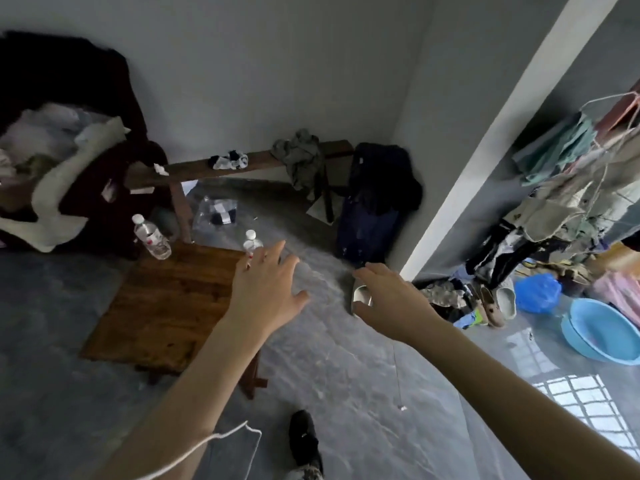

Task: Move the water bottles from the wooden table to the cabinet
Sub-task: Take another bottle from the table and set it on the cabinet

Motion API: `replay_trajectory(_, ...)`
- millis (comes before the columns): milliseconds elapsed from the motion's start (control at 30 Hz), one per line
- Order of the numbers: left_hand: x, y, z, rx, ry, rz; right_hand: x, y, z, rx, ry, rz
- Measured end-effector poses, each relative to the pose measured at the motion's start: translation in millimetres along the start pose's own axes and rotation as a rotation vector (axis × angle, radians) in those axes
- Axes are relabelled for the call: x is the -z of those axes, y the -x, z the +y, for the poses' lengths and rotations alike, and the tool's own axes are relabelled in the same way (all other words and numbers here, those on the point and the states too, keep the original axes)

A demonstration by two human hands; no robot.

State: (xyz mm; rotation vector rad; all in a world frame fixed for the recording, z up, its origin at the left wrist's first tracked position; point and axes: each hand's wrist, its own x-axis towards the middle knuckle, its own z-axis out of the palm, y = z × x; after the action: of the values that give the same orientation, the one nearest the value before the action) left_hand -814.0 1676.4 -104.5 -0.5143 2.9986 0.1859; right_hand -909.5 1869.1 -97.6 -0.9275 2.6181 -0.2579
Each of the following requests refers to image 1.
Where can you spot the person's right hand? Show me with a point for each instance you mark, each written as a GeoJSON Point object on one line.
{"type": "Point", "coordinates": [397, 307]}

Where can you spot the person's left hand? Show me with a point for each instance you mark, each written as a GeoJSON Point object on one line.
{"type": "Point", "coordinates": [265, 294]}

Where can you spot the red label water bottle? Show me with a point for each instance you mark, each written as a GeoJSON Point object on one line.
{"type": "Point", "coordinates": [251, 242]}
{"type": "Point", "coordinates": [150, 237]}

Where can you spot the person's left forearm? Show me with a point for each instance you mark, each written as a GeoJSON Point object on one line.
{"type": "Point", "coordinates": [185, 409]}

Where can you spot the person's right forearm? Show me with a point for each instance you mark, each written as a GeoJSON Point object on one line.
{"type": "Point", "coordinates": [525, 404]}

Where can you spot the gray slipper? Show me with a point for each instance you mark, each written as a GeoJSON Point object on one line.
{"type": "Point", "coordinates": [359, 297]}

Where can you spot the pile of clothes and shoes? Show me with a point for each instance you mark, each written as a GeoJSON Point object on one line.
{"type": "Point", "coordinates": [450, 297]}

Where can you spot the dark blue suitcase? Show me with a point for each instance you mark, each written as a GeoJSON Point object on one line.
{"type": "Point", "coordinates": [365, 229]}

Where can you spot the clear bag of socks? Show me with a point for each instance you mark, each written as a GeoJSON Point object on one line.
{"type": "Point", "coordinates": [217, 212]}

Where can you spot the wooden folding table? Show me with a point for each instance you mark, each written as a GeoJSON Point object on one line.
{"type": "Point", "coordinates": [165, 304]}

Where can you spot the long wooden bench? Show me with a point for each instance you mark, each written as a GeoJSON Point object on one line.
{"type": "Point", "coordinates": [225, 167]}

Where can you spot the black jacket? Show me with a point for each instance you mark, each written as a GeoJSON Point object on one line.
{"type": "Point", "coordinates": [385, 169]}

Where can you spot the white and navy socks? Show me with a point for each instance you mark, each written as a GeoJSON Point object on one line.
{"type": "Point", "coordinates": [230, 160]}

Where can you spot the blue plastic bag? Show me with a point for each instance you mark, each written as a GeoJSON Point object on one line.
{"type": "Point", "coordinates": [537, 294]}

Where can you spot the gray clothes heap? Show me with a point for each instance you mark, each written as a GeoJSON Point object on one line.
{"type": "Point", "coordinates": [300, 154]}

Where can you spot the black shoe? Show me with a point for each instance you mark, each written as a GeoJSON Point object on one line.
{"type": "Point", "coordinates": [302, 439]}

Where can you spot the crumpled white tissue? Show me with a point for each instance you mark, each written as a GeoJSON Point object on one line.
{"type": "Point", "coordinates": [160, 169]}

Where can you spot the hanging clothes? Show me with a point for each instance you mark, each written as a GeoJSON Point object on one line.
{"type": "Point", "coordinates": [565, 204]}

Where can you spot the blue plastic basin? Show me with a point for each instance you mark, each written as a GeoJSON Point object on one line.
{"type": "Point", "coordinates": [600, 329]}

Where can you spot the pink plastic basin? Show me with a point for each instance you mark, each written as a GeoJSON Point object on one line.
{"type": "Point", "coordinates": [620, 292]}

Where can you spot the cream cushion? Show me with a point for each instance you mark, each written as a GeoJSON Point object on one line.
{"type": "Point", "coordinates": [55, 179]}

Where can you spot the heap of white crumpled sheets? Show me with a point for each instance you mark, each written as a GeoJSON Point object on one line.
{"type": "Point", "coordinates": [40, 129]}

